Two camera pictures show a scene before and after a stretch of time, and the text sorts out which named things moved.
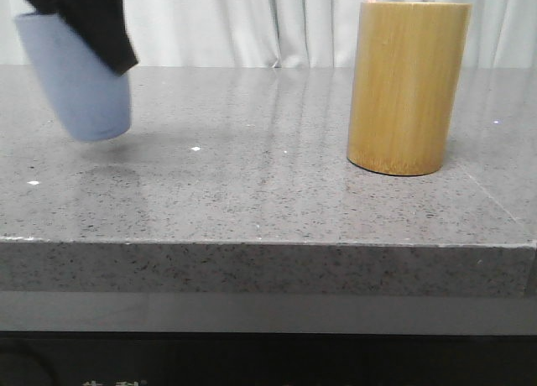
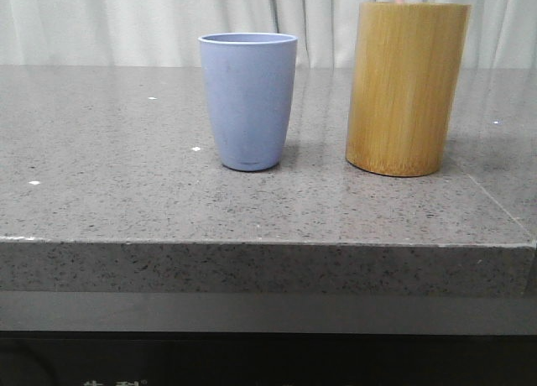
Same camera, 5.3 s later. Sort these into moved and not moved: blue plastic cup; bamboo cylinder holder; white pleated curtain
Moved: blue plastic cup
Not moved: bamboo cylinder holder; white pleated curtain
